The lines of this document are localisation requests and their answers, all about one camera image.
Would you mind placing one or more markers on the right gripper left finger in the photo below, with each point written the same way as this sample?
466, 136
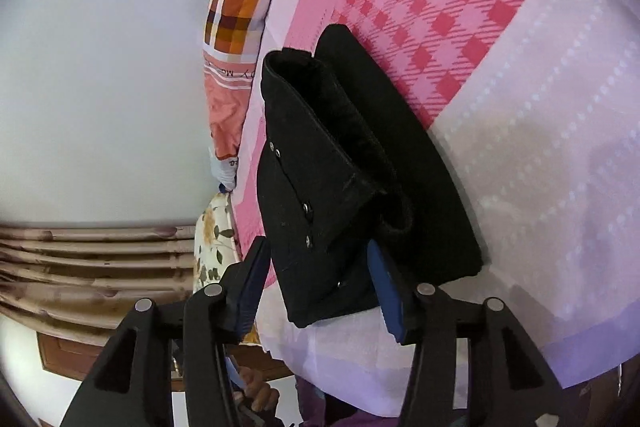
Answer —
130, 383

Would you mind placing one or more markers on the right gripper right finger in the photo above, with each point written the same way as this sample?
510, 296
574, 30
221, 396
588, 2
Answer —
473, 363

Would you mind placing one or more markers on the black denim pants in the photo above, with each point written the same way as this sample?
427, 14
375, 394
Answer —
347, 164

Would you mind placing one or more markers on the person's left hand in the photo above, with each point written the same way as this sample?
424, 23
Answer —
257, 393

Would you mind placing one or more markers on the beige brown curtain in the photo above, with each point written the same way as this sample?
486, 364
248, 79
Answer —
78, 284

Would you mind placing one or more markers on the white floral pillow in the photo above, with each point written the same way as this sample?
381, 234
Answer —
215, 246

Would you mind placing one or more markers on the pink checked bed sheet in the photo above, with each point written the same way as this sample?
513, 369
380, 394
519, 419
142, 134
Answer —
535, 104

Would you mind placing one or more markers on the salmon orange plaid pillow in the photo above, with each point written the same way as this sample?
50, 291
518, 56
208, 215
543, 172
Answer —
231, 40

